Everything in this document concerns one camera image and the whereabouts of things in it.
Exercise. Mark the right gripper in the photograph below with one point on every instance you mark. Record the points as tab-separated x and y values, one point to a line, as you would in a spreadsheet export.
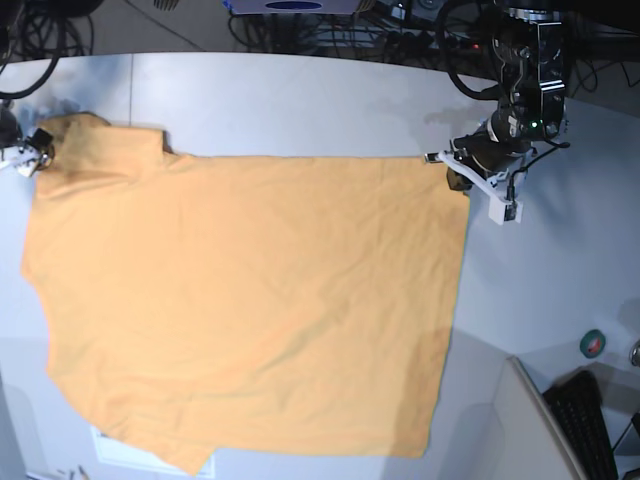
43	144

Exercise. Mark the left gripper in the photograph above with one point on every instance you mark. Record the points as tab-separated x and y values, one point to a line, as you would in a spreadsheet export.
487	151

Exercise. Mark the orange yellow t-shirt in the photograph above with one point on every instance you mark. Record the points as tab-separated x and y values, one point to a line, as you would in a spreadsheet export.
295	305

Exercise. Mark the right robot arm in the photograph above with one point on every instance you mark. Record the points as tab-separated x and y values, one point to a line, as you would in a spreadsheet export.
11	132

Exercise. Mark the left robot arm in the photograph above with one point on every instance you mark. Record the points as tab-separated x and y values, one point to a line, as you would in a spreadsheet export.
523	42

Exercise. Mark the black power strip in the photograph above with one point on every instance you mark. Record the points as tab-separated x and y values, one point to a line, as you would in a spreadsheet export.
410	42

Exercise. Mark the green tape roll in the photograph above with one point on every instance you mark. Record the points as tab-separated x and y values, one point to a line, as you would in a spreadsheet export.
592	344

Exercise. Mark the black keyboard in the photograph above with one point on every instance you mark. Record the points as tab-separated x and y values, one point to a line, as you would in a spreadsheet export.
576	407

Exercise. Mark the white paper label on table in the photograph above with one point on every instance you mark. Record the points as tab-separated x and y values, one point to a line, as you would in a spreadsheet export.
113	452

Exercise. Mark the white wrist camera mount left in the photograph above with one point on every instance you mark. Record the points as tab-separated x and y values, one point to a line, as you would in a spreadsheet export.
500	189

